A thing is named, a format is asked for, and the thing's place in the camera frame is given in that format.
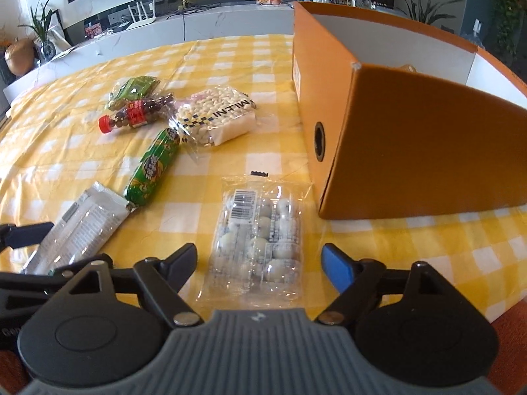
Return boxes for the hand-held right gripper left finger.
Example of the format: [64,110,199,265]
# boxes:
[48,243,205,329]

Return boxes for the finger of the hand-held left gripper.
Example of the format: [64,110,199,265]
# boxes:
[0,221,55,252]
[0,254,113,297]

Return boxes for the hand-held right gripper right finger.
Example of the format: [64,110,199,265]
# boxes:
[315,243,459,327]

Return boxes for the silver snack packet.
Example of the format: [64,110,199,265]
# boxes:
[20,181,137,276]

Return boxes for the clear pack of white eggs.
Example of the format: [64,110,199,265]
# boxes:
[206,175,307,301]

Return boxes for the green sausage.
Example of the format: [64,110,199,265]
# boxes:
[124,127,181,207]

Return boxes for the orange cardboard box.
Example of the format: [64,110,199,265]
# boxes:
[292,1,527,221]

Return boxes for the clear bag of white pellets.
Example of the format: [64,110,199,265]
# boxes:
[168,86,259,149]

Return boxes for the cola bottle shaped candy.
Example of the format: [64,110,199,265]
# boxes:
[98,93,178,134]

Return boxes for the green snack packet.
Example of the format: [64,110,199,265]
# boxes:
[106,75,160,111]

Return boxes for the yellow checkered tablecloth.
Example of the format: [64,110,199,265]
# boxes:
[0,33,527,330]

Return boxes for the brown round vase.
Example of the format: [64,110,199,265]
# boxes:
[4,38,36,77]

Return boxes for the plant in glass vase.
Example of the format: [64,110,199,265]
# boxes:
[18,0,61,65]

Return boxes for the white router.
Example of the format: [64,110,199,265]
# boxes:
[124,0,157,30]

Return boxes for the blue water jug with pump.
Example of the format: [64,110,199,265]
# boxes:
[463,18,489,49]

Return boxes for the potted long leaf plant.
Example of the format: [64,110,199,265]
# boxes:
[387,0,458,30]

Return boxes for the hanging pothos plant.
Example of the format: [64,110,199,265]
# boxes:
[480,0,527,66]

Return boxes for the black picture frame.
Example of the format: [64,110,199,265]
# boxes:
[51,8,69,46]

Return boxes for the black cables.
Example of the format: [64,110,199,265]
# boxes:
[167,1,224,20]

